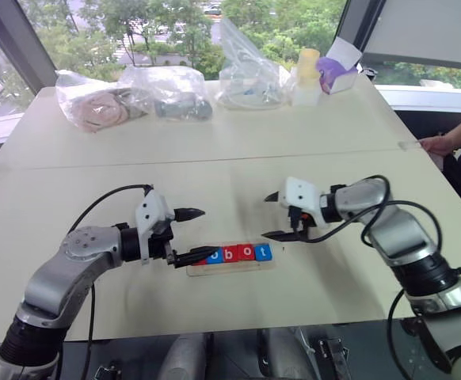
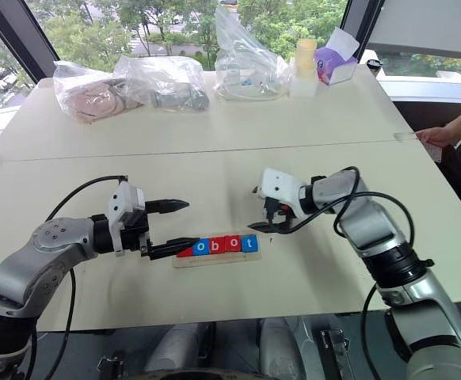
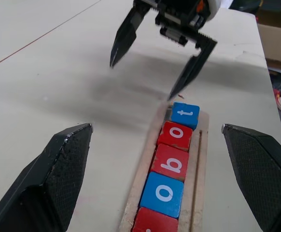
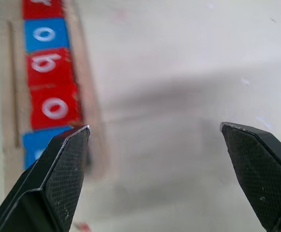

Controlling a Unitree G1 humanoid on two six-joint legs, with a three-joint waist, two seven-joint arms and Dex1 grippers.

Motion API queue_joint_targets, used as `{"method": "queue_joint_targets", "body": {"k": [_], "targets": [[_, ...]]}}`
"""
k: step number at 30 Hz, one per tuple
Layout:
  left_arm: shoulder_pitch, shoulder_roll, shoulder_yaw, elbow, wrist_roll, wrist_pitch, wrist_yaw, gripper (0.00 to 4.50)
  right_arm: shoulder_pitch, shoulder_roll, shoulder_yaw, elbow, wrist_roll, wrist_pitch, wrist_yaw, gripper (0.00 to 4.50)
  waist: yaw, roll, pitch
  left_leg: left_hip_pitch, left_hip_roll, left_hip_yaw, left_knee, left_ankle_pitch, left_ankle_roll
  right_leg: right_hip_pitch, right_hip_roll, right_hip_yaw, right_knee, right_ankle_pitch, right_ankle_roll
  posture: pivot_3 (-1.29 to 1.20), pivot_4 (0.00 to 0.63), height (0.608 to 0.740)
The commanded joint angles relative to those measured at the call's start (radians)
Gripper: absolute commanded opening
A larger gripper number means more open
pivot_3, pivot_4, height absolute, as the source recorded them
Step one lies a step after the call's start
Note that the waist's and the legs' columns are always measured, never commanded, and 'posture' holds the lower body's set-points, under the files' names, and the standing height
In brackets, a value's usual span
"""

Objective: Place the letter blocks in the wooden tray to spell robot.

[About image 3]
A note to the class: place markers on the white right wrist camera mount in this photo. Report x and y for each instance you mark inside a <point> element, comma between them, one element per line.
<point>214,8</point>

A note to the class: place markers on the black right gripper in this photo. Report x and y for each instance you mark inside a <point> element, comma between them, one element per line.
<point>179,17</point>

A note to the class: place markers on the blue letter o tile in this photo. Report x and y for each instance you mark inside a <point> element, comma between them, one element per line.
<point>162,193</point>

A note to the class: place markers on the brown cardboard box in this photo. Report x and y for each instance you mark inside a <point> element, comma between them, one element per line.
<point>275,43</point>

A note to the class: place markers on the red letter r tile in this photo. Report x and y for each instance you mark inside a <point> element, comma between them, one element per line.
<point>155,221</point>

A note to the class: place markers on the red letter b tile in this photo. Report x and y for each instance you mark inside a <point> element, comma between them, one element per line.
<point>170,162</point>

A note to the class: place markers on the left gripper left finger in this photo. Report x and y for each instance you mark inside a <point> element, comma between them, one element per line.
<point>34,193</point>

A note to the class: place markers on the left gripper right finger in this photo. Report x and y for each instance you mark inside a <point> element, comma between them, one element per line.
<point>266,183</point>

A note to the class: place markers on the blue letter t tile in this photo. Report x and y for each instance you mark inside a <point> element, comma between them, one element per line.
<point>185,114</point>

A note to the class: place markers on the red letter o tile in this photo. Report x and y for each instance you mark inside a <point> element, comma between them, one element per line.
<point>175,135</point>

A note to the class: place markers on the long wooden letter tray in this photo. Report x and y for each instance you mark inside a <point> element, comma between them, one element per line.
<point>202,181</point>

